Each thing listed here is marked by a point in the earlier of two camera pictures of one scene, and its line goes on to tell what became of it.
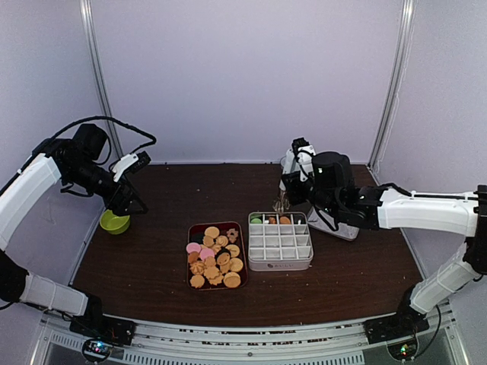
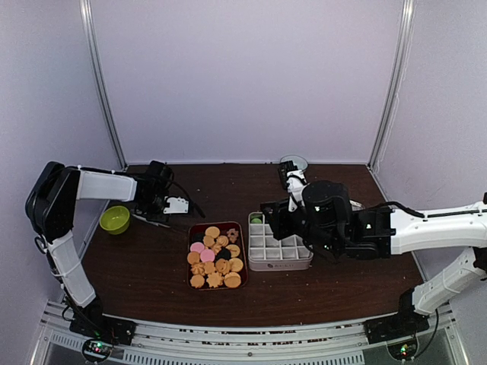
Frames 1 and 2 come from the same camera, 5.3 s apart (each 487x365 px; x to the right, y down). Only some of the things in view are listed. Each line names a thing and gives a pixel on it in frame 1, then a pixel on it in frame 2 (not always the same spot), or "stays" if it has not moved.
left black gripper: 118,207 → 152,217
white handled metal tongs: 281,203 → 157,223
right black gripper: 291,184 → 277,224
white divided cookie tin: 279,241 stays
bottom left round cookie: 197,280 stays
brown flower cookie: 232,235 stays
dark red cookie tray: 216,256 stays
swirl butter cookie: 198,267 stays
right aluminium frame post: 407,22 stays
